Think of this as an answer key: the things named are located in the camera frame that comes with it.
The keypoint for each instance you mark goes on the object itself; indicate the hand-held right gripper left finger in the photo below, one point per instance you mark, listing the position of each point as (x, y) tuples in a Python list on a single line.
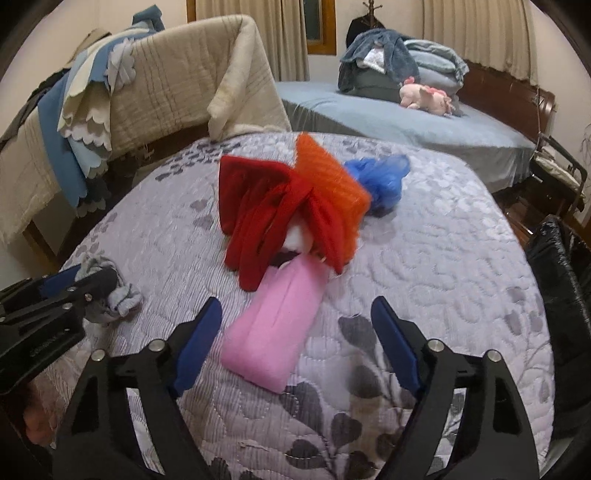
[(198, 341)]

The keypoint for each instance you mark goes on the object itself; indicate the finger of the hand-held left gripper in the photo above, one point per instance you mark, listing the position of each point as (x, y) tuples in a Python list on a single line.
[(99, 281), (60, 282)]

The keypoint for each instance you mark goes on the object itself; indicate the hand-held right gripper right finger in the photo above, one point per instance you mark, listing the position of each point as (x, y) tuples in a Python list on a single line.
[(395, 346)]

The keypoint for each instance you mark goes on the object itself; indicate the grey sock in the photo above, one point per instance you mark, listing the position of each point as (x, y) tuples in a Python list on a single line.
[(122, 300)]

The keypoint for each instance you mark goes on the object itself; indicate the pink cloth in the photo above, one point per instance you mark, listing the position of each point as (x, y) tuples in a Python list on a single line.
[(272, 323)]

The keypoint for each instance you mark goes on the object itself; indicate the red cloth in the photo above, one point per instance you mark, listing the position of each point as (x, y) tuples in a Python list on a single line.
[(258, 221)]

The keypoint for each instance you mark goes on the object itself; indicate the small white roll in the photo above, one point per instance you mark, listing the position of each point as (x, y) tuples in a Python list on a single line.
[(295, 241)]

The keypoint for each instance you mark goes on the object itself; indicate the trash bin with black bag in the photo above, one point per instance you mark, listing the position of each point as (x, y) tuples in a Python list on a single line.
[(558, 300)]

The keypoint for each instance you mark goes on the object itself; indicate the orange knitted cloth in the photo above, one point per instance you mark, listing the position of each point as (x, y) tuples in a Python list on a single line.
[(332, 184)]

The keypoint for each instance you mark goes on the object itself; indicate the person's left hand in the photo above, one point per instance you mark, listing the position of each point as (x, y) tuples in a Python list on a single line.
[(34, 417)]

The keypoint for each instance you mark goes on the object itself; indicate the grey floral quilt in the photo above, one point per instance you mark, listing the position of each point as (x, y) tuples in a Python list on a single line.
[(461, 258)]

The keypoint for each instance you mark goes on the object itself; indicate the blue white scalloped cloth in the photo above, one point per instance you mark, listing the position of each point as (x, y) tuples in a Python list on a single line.
[(83, 120)]

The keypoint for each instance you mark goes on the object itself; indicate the dark clothing pile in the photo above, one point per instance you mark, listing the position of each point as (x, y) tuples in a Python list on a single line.
[(27, 108)]

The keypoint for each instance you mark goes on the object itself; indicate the beige quilted cover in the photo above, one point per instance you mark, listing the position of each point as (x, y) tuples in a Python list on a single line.
[(184, 92)]

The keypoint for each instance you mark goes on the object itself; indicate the bed with blue sheet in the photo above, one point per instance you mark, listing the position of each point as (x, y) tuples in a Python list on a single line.
[(392, 127)]

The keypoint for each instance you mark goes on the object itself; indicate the pale chair cushion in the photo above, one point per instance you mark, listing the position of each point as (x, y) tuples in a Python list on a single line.
[(556, 170)]

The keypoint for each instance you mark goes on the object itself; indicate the pink plush toy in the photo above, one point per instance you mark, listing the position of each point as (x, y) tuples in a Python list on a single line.
[(415, 94)]

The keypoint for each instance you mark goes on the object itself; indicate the black metal chair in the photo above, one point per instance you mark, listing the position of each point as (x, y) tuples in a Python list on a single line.
[(561, 147)]

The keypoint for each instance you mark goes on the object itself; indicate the dark wooden headboard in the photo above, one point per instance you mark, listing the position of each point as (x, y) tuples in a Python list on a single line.
[(503, 92)]

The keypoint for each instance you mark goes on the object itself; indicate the blue-grey fleece blanket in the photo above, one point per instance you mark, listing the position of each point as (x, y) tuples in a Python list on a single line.
[(397, 60)]

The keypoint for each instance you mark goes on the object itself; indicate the wide beige curtain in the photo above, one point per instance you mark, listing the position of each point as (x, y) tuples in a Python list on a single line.
[(286, 41)]

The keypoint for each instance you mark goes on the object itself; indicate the dark hanging coat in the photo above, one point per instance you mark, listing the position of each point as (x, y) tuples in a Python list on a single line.
[(356, 27)]

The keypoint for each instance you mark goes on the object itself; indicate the beige curtain above headboard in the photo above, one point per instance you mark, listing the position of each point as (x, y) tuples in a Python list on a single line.
[(485, 32)]

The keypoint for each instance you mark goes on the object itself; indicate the wooden framed window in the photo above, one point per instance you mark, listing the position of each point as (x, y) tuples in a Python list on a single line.
[(318, 23)]

